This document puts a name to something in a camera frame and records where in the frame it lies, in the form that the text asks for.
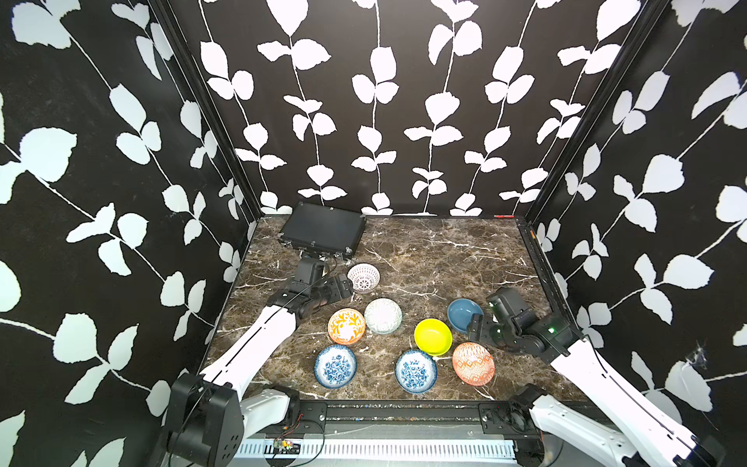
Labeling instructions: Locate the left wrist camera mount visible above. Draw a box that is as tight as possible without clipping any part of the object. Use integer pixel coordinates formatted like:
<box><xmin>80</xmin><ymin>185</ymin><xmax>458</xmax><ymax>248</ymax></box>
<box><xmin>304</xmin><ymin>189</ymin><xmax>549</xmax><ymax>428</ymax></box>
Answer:
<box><xmin>295</xmin><ymin>257</ymin><xmax>327</xmax><ymax>285</ymax></box>

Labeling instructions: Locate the black flat case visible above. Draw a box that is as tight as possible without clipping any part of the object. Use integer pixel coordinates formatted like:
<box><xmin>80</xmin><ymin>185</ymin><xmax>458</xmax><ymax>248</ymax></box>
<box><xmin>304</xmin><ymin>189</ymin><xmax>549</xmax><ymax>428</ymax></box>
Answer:
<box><xmin>278</xmin><ymin>202</ymin><xmax>367</xmax><ymax>259</ymax></box>

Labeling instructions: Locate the blue-grey bowl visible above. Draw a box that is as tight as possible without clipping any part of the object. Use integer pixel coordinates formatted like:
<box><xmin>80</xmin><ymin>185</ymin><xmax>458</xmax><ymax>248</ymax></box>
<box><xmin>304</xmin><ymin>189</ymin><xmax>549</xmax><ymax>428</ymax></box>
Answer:
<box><xmin>447</xmin><ymin>298</ymin><xmax>484</xmax><ymax>335</ymax></box>

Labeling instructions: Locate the orange floral bowl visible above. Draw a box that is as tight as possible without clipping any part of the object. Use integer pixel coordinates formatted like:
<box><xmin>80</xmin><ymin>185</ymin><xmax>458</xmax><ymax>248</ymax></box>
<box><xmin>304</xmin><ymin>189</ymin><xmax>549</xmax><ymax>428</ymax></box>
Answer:
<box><xmin>328</xmin><ymin>309</ymin><xmax>366</xmax><ymax>346</ymax></box>

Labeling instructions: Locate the blue floral bowl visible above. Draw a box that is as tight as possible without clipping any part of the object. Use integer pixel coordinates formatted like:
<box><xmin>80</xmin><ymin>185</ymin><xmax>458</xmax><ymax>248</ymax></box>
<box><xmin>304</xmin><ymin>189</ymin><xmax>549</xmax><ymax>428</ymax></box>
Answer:
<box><xmin>395</xmin><ymin>349</ymin><xmax>438</xmax><ymax>395</ymax></box>
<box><xmin>314</xmin><ymin>344</ymin><xmax>357</xmax><ymax>389</ymax></box>

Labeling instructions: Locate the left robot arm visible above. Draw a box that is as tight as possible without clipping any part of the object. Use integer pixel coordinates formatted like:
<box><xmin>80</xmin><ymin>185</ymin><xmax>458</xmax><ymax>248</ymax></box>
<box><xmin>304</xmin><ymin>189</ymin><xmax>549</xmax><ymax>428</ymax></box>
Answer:
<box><xmin>165</xmin><ymin>274</ymin><xmax>353</xmax><ymax>466</ymax></box>

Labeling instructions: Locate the orange geometric bowl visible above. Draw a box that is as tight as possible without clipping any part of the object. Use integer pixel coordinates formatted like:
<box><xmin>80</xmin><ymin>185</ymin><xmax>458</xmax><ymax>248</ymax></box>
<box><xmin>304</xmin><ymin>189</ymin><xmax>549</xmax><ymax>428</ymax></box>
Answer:
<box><xmin>451</xmin><ymin>342</ymin><xmax>495</xmax><ymax>386</ymax></box>

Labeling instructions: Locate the black front rail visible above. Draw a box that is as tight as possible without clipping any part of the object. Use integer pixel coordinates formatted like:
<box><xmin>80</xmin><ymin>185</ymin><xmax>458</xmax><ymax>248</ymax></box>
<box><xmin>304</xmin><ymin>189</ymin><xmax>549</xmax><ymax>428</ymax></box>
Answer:
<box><xmin>294</xmin><ymin>399</ymin><xmax>540</xmax><ymax>439</ymax></box>

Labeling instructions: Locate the lime yellow bowl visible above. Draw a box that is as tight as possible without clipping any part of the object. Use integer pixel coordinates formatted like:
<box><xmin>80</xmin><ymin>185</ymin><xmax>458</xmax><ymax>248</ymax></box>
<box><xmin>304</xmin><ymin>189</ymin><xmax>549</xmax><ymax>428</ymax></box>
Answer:
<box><xmin>414</xmin><ymin>318</ymin><xmax>453</xmax><ymax>357</ymax></box>

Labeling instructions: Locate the white red-patterned bowl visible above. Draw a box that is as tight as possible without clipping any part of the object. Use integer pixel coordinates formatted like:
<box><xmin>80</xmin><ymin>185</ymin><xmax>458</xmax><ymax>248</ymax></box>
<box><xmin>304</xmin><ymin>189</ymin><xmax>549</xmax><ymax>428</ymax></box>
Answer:
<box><xmin>347</xmin><ymin>264</ymin><xmax>381</xmax><ymax>294</ymax></box>

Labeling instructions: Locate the white green-patterned bowl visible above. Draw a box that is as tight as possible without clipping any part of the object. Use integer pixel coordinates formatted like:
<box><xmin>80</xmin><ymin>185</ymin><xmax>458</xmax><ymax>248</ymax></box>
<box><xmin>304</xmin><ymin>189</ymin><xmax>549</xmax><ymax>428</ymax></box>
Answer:
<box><xmin>364</xmin><ymin>298</ymin><xmax>403</xmax><ymax>335</ymax></box>

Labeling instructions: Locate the white slotted cable duct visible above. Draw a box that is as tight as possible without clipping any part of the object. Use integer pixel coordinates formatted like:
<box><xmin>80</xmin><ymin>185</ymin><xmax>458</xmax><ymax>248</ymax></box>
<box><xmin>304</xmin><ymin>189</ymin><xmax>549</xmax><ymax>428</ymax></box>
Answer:
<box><xmin>235</xmin><ymin>438</ymin><xmax>517</xmax><ymax>464</ymax></box>

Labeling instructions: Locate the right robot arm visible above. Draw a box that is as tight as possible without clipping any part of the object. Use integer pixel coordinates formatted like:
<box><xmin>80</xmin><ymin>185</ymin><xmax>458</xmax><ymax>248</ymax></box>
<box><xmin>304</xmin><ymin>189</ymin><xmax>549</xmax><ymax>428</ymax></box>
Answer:
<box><xmin>466</xmin><ymin>287</ymin><xmax>726</xmax><ymax>466</ymax></box>

